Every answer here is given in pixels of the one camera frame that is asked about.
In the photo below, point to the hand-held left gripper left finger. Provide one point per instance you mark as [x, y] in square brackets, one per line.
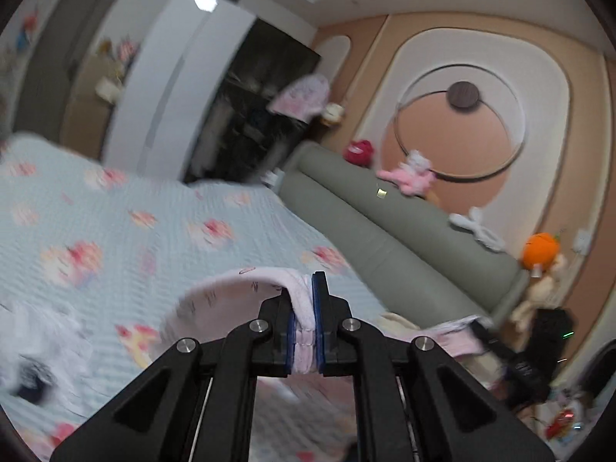
[290, 346]

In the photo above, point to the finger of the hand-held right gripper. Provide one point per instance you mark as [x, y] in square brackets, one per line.
[488, 337]

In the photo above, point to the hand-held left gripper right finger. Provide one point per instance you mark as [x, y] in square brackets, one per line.
[317, 317]

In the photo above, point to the pink printed pants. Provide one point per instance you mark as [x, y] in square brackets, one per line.
[216, 298]

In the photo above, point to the beige plush bear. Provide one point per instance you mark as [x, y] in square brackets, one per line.
[536, 298]

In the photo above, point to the colourful printed bag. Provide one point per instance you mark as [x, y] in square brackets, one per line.
[565, 418]

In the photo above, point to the orange pumpkin plush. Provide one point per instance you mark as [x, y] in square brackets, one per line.
[541, 249]

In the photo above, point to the grey-green padded headboard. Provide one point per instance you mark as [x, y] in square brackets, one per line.
[385, 240]

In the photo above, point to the white plush rabbit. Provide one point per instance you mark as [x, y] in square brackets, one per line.
[474, 226]

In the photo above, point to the pink plush toy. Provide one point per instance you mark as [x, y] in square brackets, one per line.
[409, 175]

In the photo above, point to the red plush toy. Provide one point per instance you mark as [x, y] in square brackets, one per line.
[358, 153]

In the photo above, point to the blue checked cartoon blanket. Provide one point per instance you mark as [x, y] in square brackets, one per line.
[144, 250]

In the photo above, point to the white cup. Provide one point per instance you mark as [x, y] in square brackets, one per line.
[332, 113]

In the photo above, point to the dark open cabinet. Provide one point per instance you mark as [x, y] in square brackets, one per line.
[250, 120]

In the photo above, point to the pink patterned hat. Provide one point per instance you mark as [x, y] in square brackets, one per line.
[301, 96]

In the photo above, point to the white ruffled garment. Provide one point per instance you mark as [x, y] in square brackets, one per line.
[53, 337]

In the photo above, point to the white wardrobe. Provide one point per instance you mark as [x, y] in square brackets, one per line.
[168, 86]

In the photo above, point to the beige storage cabinet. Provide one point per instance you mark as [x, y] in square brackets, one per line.
[89, 115]

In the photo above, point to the grey-brown door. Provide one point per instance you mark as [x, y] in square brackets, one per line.
[57, 57]

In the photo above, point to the white wall socket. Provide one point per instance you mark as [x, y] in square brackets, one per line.
[582, 241]

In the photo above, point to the round brown wall disc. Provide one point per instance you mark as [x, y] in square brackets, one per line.
[463, 95]

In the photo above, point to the colourful wall decoration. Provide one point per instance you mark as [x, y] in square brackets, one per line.
[26, 29]

